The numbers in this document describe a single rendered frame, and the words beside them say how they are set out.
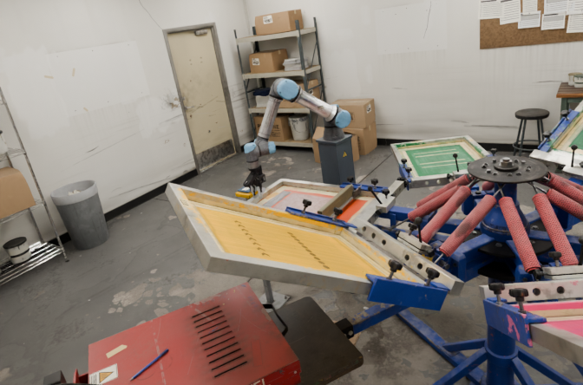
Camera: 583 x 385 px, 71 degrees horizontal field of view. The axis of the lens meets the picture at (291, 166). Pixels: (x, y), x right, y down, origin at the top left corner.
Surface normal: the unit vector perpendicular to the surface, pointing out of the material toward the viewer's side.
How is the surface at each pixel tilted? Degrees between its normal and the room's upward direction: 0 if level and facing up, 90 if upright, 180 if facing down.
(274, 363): 0
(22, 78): 90
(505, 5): 89
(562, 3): 87
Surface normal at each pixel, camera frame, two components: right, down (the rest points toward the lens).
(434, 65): -0.56, 0.36
